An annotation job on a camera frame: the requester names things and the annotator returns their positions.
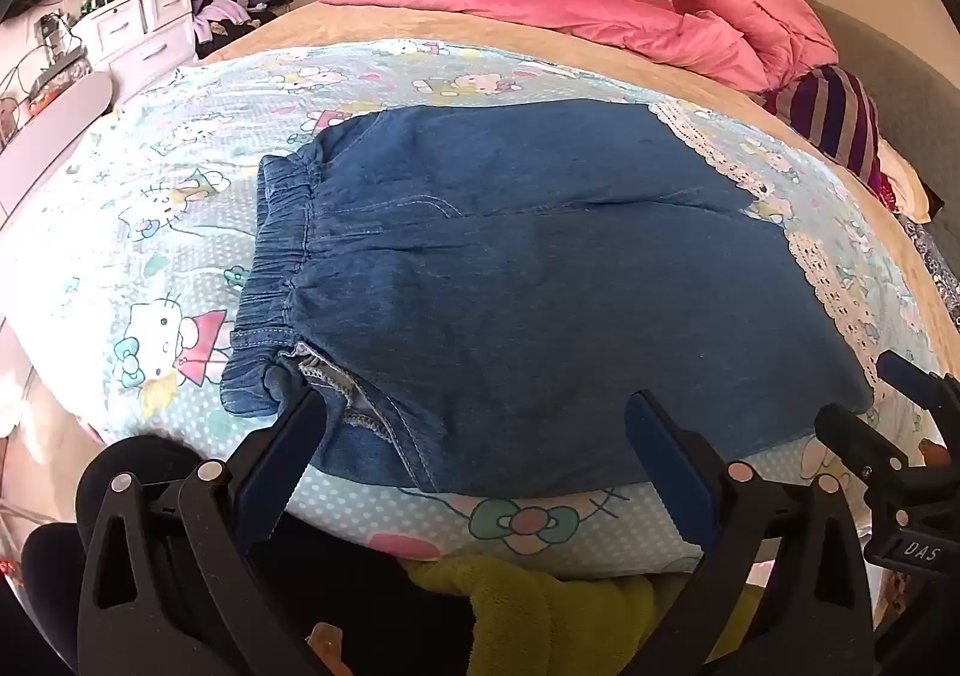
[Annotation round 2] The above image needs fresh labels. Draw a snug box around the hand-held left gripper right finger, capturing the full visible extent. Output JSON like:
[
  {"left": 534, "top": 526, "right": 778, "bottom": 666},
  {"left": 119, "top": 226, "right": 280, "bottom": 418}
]
[{"left": 624, "top": 389, "right": 877, "bottom": 676}]

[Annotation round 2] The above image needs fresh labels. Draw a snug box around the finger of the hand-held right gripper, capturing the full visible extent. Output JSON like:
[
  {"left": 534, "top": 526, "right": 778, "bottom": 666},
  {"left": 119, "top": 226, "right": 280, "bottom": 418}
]
[
  {"left": 876, "top": 349, "right": 960, "bottom": 416},
  {"left": 815, "top": 404, "right": 929, "bottom": 491}
]

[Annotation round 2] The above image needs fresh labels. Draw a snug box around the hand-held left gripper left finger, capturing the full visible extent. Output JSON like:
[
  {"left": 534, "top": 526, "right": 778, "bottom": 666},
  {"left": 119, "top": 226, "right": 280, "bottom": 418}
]
[{"left": 77, "top": 387, "right": 331, "bottom": 676}]

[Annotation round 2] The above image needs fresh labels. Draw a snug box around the blue denim lace-trimmed garment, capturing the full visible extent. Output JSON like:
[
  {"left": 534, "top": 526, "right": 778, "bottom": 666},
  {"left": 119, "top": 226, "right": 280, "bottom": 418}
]
[{"left": 221, "top": 100, "right": 947, "bottom": 495}]

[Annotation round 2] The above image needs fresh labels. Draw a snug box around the blue patterned cloth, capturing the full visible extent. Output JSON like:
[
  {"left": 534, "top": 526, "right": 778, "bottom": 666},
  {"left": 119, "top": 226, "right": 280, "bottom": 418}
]
[{"left": 898, "top": 215, "right": 960, "bottom": 336}]

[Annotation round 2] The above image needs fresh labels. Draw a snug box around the yellow-green fleece cloth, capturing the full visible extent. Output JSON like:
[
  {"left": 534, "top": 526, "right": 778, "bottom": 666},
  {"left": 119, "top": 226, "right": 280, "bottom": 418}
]
[{"left": 407, "top": 554, "right": 760, "bottom": 676}]

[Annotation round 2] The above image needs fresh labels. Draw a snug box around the cream cloth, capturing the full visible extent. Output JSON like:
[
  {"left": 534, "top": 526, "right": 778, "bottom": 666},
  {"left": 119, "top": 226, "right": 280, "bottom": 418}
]
[{"left": 879, "top": 140, "right": 933, "bottom": 223}]

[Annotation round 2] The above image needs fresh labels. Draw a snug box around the cartoon cat printed blanket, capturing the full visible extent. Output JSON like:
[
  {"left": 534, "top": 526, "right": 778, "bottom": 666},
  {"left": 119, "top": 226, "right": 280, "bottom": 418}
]
[{"left": 0, "top": 37, "right": 960, "bottom": 581}]

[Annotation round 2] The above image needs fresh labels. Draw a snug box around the purple striped cloth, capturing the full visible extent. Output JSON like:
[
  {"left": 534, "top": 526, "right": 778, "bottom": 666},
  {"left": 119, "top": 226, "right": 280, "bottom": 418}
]
[{"left": 763, "top": 65, "right": 884, "bottom": 191}]

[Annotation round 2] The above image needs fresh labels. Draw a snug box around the grey padded headboard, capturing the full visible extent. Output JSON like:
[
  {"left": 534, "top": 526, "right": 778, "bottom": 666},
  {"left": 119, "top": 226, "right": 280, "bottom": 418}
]
[{"left": 786, "top": 0, "right": 960, "bottom": 250}]

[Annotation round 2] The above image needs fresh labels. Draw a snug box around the salmon pink crumpled quilt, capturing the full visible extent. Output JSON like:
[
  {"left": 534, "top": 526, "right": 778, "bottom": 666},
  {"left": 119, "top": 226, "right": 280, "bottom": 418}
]
[{"left": 666, "top": 0, "right": 839, "bottom": 94}]

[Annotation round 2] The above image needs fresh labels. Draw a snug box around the white rounded footboard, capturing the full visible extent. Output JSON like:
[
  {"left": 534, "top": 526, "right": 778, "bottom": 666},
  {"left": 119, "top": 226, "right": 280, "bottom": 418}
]
[{"left": 0, "top": 71, "right": 115, "bottom": 216}]

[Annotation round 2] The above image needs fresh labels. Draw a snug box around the tan bed sheet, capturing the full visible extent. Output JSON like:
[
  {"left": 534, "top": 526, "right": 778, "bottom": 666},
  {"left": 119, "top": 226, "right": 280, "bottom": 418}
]
[{"left": 201, "top": 0, "right": 960, "bottom": 347}]

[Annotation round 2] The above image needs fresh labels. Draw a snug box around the white dresser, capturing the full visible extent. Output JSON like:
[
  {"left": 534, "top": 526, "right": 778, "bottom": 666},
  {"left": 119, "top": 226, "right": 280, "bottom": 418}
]
[{"left": 70, "top": 0, "right": 200, "bottom": 101}]

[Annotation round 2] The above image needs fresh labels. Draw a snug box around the pile of dark clothes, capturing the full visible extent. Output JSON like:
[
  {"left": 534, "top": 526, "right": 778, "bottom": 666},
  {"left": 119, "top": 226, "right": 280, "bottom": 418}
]
[{"left": 190, "top": 0, "right": 302, "bottom": 59}]

